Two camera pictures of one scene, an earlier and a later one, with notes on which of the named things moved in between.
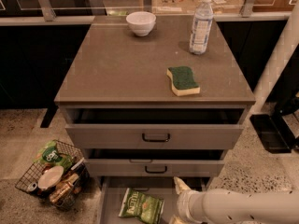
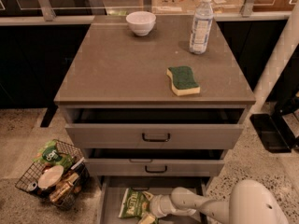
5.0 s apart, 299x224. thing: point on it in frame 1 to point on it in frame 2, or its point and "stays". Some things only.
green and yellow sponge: x=182 y=80 stays
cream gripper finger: x=180 y=186 to x=148 y=195
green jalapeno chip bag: x=135 y=203 stays
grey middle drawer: x=154 y=162 stays
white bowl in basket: x=50 y=177 stays
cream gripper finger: x=177 y=220 to x=148 y=219
